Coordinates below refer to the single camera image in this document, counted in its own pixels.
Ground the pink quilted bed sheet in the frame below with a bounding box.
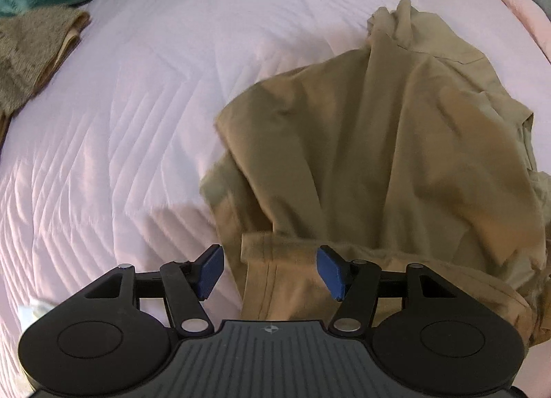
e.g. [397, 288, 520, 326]
[0, 0, 551, 386]

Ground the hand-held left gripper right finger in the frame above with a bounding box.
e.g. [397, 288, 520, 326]
[316, 246, 461, 336]

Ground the pink pillow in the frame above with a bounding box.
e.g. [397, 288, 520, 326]
[495, 0, 551, 58]

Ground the white cloth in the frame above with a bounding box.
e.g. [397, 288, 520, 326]
[17, 301, 56, 332]

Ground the khaki shirt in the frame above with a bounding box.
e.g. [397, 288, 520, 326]
[200, 0, 551, 347]

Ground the brown fuzzy garment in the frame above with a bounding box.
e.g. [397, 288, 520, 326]
[0, 6, 91, 140]

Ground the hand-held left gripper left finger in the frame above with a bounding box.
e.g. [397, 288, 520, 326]
[84, 245, 225, 334]

